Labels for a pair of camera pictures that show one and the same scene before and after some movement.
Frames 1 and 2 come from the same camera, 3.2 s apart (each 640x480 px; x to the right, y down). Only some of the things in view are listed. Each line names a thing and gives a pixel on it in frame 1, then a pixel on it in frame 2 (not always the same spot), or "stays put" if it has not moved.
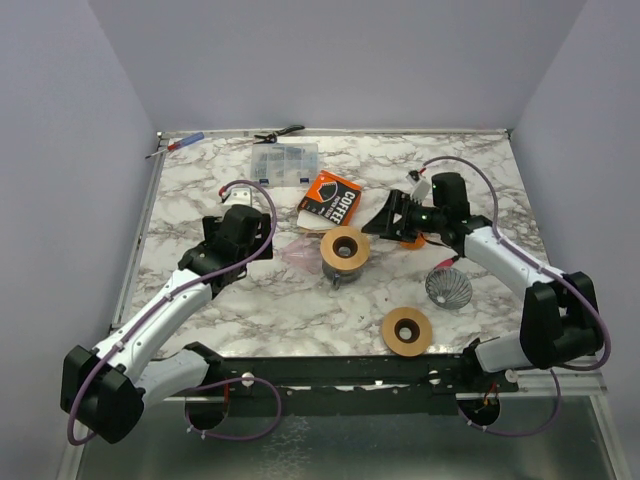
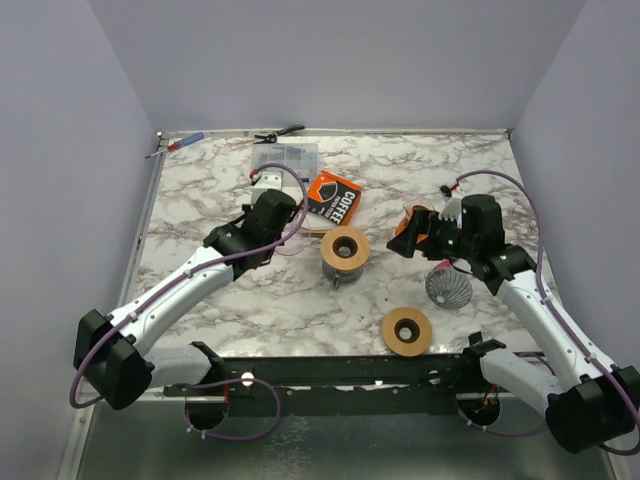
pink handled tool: [447, 263] stays put
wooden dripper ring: [407, 317] stays put
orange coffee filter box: [331, 198] stays put
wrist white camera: [239, 196] -> [269, 180]
